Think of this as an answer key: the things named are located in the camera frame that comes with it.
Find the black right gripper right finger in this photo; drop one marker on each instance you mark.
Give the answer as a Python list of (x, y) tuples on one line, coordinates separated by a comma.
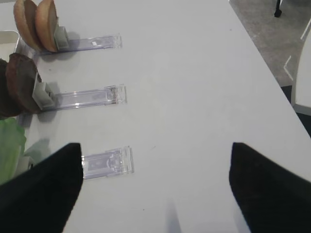
[(271, 198)]

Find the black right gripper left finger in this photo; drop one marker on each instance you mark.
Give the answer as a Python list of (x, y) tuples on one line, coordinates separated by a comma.
[(42, 199)]

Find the green lettuce leaf in rack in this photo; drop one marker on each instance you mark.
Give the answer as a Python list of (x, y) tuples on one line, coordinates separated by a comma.
[(12, 145)]

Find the clear lettuce rack track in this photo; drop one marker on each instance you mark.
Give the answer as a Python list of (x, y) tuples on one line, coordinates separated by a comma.
[(108, 164)]

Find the rear brown meat patty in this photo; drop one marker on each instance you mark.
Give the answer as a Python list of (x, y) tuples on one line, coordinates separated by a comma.
[(8, 107)]

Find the brown meat patty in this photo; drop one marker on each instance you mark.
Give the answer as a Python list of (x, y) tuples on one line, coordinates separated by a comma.
[(8, 107), (21, 74)]

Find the front brown meat patty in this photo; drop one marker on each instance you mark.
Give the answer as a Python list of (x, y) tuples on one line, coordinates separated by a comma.
[(21, 74)]

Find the grey patty rack pusher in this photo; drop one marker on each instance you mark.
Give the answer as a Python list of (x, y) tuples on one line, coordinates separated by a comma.
[(43, 95)]

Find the white table right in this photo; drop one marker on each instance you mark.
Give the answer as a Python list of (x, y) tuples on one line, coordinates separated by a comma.
[(301, 91)]

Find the clear patty rack track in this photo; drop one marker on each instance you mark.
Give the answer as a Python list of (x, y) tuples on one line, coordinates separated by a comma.
[(115, 94)]

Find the grey bun rack pusher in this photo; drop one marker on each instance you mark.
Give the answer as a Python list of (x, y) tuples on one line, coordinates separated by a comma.
[(61, 38)]

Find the white serving tray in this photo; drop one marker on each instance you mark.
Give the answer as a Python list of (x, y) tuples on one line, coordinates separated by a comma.
[(10, 37)]

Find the clear bun rack track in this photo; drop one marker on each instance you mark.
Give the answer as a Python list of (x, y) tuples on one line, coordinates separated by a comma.
[(105, 42)]

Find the front bun slice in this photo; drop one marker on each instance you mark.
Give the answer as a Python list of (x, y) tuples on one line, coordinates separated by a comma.
[(46, 21)]

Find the black chair leg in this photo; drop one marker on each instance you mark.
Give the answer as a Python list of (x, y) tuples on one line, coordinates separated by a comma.
[(278, 11)]

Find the rear sesame bun slice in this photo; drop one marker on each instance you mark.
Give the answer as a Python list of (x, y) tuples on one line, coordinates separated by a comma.
[(24, 15)]

